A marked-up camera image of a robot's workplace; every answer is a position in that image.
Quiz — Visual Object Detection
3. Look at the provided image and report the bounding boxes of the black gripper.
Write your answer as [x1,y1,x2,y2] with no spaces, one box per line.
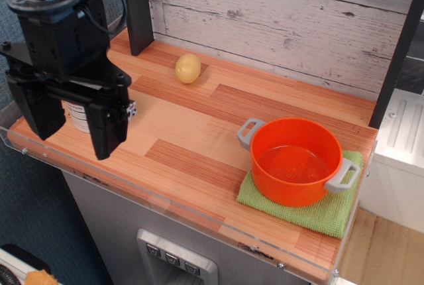
[0,13,133,161]

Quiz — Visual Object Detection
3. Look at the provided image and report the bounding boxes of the orange pot with grey handles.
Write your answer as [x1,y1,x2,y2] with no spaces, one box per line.
[237,117,361,207]

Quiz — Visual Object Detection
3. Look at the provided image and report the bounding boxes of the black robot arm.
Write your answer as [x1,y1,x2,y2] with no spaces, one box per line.
[1,0,135,160]

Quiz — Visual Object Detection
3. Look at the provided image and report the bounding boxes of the green striped tin can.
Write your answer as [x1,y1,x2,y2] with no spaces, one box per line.
[65,101,90,133]

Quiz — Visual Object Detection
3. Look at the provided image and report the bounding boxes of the yellow potato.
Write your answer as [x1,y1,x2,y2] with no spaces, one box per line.
[175,53,201,84]

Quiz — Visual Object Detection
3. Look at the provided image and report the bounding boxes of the silver cabinet with dispenser panel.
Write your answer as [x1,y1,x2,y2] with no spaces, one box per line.
[64,172,307,284]

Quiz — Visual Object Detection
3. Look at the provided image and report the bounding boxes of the orange object bottom left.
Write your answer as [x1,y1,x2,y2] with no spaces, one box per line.
[24,270,59,285]

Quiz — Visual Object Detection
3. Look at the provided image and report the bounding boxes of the green folded cloth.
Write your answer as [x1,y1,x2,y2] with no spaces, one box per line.
[237,172,360,239]

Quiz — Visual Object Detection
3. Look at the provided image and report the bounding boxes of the clear acrylic edge guard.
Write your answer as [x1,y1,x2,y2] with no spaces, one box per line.
[5,119,358,284]

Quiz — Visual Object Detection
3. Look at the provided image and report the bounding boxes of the white ribbed appliance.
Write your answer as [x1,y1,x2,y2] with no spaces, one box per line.
[360,89,423,232]

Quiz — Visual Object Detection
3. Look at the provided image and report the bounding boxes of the dark left upright post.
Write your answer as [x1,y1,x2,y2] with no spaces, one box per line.
[126,0,154,56]

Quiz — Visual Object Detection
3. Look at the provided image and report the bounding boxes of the dark upright post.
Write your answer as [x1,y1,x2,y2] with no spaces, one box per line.
[126,0,154,56]
[368,0,423,129]

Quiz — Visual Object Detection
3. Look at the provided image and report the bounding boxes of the dark right upright post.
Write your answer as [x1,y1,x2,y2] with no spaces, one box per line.
[368,0,423,129]

